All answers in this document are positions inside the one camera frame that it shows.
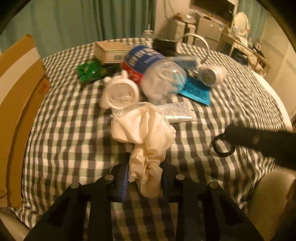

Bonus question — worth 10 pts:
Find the blue blister pill pack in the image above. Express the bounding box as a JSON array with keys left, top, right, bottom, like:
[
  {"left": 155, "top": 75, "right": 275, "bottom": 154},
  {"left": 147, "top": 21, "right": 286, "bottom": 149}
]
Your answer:
[{"left": 179, "top": 77, "right": 211, "bottom": 106}]

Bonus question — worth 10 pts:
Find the white cloth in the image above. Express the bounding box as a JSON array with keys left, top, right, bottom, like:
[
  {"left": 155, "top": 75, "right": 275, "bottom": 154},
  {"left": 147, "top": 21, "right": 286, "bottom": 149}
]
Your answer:
[{"left": 111, "top": 102, "right": 176, "bottom": 198}]

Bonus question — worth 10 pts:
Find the clear jar blue red label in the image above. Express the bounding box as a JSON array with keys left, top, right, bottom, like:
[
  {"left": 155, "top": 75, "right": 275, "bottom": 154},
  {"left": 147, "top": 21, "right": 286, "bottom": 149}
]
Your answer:
[{"left": 122, "top": 45, "right": 187, "bottom": 104}]

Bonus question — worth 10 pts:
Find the white ring hoop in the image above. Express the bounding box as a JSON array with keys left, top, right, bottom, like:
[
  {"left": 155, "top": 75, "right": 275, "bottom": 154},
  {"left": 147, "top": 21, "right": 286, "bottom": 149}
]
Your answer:
[{"left": 176, "top": 33, "right": 211, "bottom": 64}]

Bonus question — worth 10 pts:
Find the dark glass jar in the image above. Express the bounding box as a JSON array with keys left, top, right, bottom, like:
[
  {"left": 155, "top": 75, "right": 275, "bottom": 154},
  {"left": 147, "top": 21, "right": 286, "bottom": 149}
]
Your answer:
[{"left": 152, "top": 38, "right": 176, "bottom": 57}]

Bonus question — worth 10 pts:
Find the checkered green white bedsheet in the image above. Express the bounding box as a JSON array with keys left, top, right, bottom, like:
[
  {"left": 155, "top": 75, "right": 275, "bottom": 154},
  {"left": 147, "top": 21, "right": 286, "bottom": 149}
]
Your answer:
[{"left": 13, "top": 44, "right": 292, "bottom": 240}]

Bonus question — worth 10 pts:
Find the white dressing table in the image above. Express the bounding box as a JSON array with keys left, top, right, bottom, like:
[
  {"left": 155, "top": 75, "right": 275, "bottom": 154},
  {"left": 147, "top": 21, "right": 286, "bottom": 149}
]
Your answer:
[{"left": 217, "top": 33, "right": 271, "bottom": 77}]

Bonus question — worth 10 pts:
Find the white oval mirror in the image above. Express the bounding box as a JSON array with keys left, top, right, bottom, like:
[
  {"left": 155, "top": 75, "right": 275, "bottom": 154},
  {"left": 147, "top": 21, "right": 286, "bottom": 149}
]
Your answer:
[{"left": 232, "top": 12, "right": 249, "bottom": 36}]

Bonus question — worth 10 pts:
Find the small grey refrigerator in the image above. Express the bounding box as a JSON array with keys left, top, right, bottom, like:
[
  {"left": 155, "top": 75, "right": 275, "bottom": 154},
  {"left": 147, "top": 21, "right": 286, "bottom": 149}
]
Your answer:
[{"left": 195, "top": 15, "right": 224, "bottom": 51}]

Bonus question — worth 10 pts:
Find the white alarm clock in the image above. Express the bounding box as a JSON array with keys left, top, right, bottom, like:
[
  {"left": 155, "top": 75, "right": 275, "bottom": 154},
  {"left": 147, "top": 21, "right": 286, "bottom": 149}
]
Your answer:
[{"left": 100, "top": 70, "right": 140, "bottom": 109}]

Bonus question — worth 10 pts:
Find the brown cardboard box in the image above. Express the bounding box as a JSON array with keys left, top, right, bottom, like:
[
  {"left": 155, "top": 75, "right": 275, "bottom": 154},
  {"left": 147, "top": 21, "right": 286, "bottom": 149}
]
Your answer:
[{"left": 1, "top": 34, "right": 51, "bottom": 208}]

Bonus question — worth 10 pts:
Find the green snack packet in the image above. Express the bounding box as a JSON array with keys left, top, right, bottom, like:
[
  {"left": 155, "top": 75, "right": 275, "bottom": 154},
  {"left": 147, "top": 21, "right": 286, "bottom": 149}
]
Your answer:
[{"left": 76, "top": 59, "right": 120, "bottom": 83}]

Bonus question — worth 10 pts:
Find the white suitcase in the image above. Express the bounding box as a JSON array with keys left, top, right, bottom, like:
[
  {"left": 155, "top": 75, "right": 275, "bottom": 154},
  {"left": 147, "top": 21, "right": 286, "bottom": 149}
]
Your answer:
[{"left": 167, "top": 20, "right": 196, "bottom": 41}]

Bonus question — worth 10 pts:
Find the large clear water bottle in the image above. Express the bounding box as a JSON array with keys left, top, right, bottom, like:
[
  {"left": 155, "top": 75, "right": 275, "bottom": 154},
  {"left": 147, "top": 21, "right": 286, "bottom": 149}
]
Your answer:
[{"left": 142, "top": 30, "right": 154, "bottom": 41}]

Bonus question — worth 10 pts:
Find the beige rectangular paper box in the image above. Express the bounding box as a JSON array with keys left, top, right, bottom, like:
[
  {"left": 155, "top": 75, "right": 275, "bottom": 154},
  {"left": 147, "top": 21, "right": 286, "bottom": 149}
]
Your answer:
[{"left": 94, "top": 41, "right": 131, "bottom": 64}]

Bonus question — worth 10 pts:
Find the green curtain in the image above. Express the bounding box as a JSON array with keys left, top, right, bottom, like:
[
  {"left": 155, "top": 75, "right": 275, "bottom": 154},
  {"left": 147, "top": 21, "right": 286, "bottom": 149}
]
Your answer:
[{"left": 1, "top": 1, "right": 156, "bottom": 57}]

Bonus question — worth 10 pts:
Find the black hair tie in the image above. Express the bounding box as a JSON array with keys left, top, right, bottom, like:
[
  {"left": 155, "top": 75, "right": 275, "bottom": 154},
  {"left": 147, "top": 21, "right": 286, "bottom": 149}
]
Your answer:
[{"left": 211, "top": 133, "right": 236, "bottom": 157}]

